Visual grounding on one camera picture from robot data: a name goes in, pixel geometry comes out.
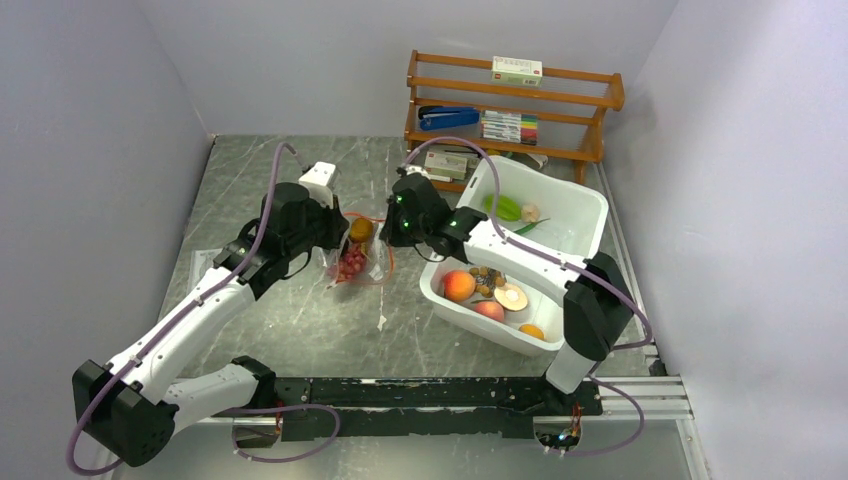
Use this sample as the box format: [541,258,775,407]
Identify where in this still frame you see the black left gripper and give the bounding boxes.
[285,190,350,258]

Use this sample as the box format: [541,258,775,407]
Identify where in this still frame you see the red grape bunch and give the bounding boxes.
[337,243,368,282]

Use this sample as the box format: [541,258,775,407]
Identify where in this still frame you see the clear zip top bag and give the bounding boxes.
[326,212,395,288]

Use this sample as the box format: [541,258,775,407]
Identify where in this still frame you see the green starfruit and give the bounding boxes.
[483,194,522,222]

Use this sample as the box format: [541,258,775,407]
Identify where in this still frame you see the white garlic bulb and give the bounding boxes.
[521,203,541,223]

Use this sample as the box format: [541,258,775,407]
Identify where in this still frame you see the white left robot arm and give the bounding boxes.
[65,179,348,476]

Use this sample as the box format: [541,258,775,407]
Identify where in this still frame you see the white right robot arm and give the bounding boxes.
[382,173,641,414]

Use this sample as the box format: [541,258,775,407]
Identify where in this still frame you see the white red box lower shelf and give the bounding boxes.
[424,149,479,182]

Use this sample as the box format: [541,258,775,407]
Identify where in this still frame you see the large orange peach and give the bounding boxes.
[441,270,477,303]

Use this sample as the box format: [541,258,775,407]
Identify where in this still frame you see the brown longan twig bunch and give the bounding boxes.
[468,266,506,298]

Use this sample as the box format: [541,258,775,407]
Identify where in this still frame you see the blue stapler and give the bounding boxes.
[417,106,480,131]

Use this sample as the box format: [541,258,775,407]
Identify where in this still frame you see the wooden shelf rack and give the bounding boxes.
[404,50,626,184]

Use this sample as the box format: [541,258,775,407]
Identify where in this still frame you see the green bean pod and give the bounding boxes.
[514,218,548,235]

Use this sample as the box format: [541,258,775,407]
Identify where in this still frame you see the paper sheet on table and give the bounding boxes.
[187,248,222,291]

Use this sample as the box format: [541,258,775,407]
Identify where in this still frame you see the small red peach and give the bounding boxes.
[474,301,506,323]

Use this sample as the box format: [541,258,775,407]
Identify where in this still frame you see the half cut mushroom slice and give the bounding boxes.
[494,284,529,312]

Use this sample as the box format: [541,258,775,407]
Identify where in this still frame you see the white plastic bin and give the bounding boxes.
[419,156,609,356]

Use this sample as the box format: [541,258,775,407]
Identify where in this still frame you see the coloured marker pen pack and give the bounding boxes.
[480,110,539,146]

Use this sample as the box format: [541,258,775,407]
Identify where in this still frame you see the small orange fruit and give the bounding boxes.
[519,324,546,341]

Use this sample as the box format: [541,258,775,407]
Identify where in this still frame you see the white green box on shelf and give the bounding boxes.
[491,56,543,88]

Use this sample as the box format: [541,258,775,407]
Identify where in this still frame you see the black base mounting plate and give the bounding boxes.
[240,377,602,441]

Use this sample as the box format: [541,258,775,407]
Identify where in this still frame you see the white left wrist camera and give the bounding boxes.
[298,161,338,208]

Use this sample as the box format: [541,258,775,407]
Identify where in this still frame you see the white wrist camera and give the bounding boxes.
[298,161,338,208]
[398,164,430,179]

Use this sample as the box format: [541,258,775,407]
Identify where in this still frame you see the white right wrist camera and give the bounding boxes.
[398,164,430,179]

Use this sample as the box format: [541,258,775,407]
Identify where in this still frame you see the aluminium rail frame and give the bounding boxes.
[590,167,694,421]

